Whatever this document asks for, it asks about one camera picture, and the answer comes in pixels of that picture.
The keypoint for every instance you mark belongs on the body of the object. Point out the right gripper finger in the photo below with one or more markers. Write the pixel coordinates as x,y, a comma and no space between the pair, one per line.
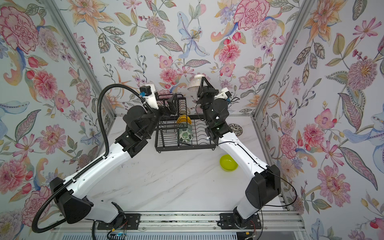
210,83
202,85

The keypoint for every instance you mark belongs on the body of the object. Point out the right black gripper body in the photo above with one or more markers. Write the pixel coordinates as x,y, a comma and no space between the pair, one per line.
210,105

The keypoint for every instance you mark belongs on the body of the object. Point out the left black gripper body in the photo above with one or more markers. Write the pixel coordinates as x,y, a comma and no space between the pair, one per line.
153,117

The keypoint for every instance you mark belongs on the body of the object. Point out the pink striped ceramic bowl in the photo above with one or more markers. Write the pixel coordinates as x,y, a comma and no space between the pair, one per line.
195,83

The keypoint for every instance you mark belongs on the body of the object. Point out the yellow plastic bowl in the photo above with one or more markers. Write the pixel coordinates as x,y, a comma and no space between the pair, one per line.
184,119

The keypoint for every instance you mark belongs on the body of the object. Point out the black wire dish rack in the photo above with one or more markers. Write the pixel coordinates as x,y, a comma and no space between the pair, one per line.
167,131

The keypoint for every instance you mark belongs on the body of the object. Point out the green leaf pattern bowl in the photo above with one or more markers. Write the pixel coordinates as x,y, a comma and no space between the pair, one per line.
185,133

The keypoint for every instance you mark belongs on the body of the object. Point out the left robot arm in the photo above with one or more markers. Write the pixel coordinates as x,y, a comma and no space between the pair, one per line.
71,195

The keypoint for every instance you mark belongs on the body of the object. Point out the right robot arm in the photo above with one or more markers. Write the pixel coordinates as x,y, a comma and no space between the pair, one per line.
265,181

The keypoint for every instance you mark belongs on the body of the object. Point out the lime green plastic bowl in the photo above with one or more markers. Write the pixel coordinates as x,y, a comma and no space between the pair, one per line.
228,164

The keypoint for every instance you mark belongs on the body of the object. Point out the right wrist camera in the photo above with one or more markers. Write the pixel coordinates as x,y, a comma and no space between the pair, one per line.
224,94

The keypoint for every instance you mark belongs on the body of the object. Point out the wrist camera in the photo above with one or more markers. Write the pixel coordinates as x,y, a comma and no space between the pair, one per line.
148,93
224,94

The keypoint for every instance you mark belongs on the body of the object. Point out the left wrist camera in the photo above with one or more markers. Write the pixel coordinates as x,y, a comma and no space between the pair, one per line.
148,93

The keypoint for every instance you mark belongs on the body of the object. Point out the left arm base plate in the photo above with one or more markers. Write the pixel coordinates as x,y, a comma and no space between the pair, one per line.
126,222

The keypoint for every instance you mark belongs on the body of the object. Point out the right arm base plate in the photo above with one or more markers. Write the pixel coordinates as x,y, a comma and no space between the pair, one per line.
231,221

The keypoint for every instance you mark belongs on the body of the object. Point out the aluminium mounting rail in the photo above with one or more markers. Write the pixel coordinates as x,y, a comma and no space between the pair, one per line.
268,221

